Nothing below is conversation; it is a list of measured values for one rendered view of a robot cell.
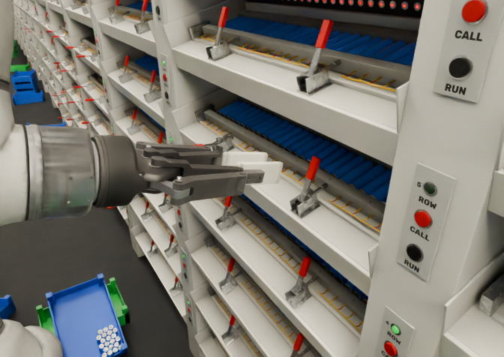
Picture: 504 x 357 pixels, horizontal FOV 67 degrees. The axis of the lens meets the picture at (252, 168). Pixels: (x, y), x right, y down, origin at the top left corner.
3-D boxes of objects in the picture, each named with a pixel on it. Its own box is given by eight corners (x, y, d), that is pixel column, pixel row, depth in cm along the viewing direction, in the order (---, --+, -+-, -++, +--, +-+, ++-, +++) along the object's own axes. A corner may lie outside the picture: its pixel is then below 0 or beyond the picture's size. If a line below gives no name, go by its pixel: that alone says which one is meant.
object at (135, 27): (162, 60, 93) (140, 2, 85) (102, 33, 139) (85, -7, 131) (230, 31, 100) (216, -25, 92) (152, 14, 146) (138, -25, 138)
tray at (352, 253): (373, 301, 49) (369, 252, 44) (184, 145, 95) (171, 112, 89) (467, 220, 56) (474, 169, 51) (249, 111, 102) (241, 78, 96)
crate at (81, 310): (127, 352, 138) (127, 346, 132) (68, 381, 129) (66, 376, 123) (103, 280, 152) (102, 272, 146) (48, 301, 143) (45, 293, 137)
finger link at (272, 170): (236, 161, 47) (240, 163, 46) (280, 161, 51) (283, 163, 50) (232, 183, 48) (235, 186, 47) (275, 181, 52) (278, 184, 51)
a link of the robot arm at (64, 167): (28, 240, 33) (99, 232, 37) (31, 143, 30) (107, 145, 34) (20, 195, 40) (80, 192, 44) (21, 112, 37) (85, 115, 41)
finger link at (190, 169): (149, 154, 41) (152, 160, 40) (242, 160, 46) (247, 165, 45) (145, 187, 42) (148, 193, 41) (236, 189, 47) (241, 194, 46)
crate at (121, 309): (47, 358, 136) (42, 343, 133) (40, 320, 151) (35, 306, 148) (130, 322, 151) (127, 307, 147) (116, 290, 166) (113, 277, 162)
